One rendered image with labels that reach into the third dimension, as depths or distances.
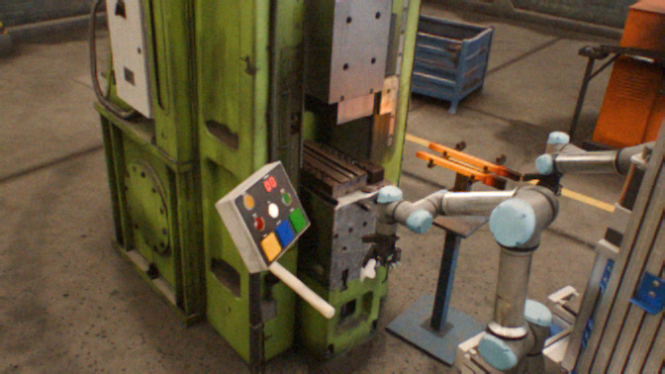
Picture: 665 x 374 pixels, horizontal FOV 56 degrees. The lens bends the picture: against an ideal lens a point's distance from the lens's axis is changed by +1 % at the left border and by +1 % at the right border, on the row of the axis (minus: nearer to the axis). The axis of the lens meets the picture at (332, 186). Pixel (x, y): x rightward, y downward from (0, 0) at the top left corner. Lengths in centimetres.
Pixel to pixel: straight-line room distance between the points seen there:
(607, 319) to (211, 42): 179
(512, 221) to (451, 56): 458
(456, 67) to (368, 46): 372
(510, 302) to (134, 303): 231
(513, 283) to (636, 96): 405
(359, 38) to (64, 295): 221
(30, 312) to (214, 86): 166
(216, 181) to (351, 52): 92
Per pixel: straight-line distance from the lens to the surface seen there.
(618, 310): 204
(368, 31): 250
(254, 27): 233
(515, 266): 179
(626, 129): 583
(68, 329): 355
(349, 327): 319
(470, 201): 197
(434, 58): 629
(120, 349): 337
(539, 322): 201
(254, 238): 216
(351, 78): 251
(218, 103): 276
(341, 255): 281
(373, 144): 296
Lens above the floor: 226
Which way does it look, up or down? 29 degrees down
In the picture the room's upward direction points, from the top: 4 degrees clockwise
